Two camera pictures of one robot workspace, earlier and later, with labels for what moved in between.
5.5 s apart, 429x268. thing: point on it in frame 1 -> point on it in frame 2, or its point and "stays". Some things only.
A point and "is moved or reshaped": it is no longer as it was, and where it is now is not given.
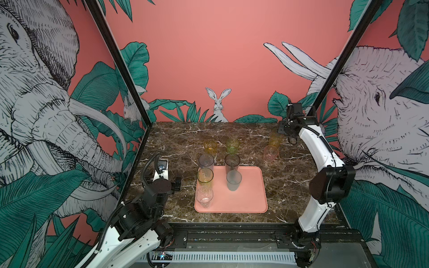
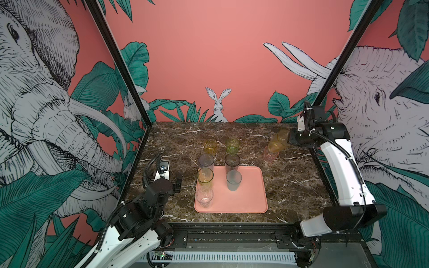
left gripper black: (176, 185) stays
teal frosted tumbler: (233, 178) stays
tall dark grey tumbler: (232, 161) stays
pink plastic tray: (250, 198) stays
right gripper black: (282, 125) -> (294, 133)
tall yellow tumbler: (275, 139) is moved or reshaped
